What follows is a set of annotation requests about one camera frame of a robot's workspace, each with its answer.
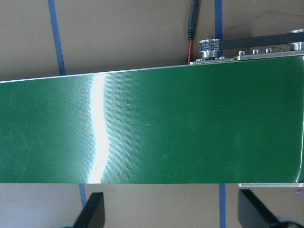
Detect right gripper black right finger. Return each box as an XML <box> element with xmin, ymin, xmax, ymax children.
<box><xmin>238</xmin><ymin>189</ymin><xmax>280</xmax><ymax>228</ymax></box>

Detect green conveyor belt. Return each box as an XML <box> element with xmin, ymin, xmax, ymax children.
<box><xmin>0</xmin><ymin>28</ymin><xmax>304</xmax><ymax>189</ymax></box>

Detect red black power cable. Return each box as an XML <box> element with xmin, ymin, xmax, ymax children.
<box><xmin>186</xmin><ymin>0</ymin><xmax>201</xmax><ymax>65</ymax></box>

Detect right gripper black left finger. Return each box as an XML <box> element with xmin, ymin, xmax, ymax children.
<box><xmin>73</xmin><ymin>192</ymin><xmax>105</xmax><ymax>228</ymax></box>

